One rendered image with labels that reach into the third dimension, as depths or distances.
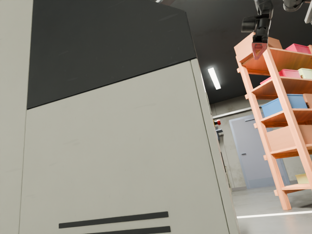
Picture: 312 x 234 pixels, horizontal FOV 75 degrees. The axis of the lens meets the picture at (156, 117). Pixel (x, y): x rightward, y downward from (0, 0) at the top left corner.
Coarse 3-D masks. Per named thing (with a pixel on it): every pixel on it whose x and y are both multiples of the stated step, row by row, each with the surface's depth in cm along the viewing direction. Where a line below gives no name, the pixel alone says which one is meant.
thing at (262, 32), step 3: (261, 27) 97; (258, 30) 98; (261, 30) 97; (264, 30) 97; (267, 30) 97; (255, 33) 100; (258, 33) 98; (261, 33) 97; (264, 33) 97; (267, 33) 97; (255, 36) 95; (258, 36) 95; (261, 36) 95; (264, 36) 94; (267, 36) 93; (255, 39) 97; (258, 39) 98; (261, 39) 97
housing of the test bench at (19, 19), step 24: (0, 0) 92; (24, 0) 86; (0, 24) 87; (24, 24) 82; (0, 48) 83; (24, 48) 78; (0, 72) 78; (24, 72) 74; (0, 96) 75; (24, 96) 71; (0, 120) 72; (24, 120) 68; (0, 144) 69; (24, 144) 66; (0, 168) 66; (0, 192) 63; (0, 216) 61
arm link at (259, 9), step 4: (256, 0) 102; (260, 0) 101; (264, 0) 100; (268, 0) 99; (256, 4) 103; (260, 4) 100; (272, 4) 97; (256, 8) 106; (260, 8) 99; (272, 8) 97; (260, 12) 100; (272, 12) 99; (272, 16) 102
